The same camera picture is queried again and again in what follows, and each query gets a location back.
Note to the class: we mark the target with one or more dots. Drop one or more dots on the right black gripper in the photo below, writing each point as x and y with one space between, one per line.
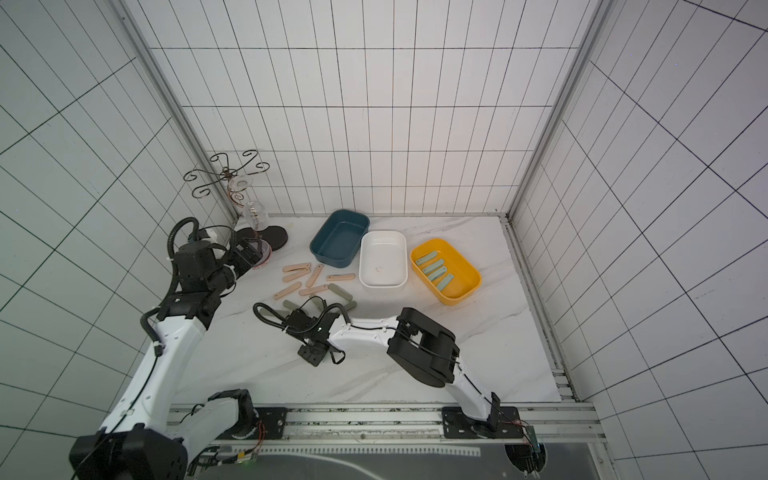
313 312

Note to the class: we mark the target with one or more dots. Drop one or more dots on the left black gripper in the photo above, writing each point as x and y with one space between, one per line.
245 263

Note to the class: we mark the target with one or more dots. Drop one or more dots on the white storage box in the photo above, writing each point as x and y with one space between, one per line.
383 260

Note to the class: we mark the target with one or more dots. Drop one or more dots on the mint green folding knife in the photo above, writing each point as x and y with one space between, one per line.
444 282
438 273
426 258
433 266

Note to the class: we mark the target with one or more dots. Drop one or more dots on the yellow storage box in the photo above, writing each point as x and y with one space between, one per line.
467 279

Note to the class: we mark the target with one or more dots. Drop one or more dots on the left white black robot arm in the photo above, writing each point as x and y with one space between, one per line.
135 440

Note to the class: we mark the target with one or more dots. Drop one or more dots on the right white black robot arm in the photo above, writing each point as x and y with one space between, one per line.
425 349

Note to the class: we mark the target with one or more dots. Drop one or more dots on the dark teal storage box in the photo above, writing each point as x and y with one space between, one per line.
339 239

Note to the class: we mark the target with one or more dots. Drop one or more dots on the pink glass bowl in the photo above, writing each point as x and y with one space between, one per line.
265 251

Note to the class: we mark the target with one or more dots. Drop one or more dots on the metal scroll cup rack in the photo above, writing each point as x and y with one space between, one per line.
237 182

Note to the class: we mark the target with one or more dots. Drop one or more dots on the clear glass on rack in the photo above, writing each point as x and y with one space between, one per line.
256 215

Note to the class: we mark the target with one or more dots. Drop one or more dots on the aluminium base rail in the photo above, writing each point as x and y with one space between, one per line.
427 423

